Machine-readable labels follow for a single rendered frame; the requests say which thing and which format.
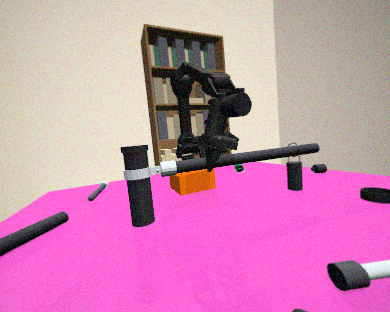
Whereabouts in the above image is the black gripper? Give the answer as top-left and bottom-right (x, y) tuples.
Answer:
(192, 116), (238, 172)

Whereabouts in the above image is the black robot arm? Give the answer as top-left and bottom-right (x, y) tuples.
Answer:
(170, 62), (252, 160)

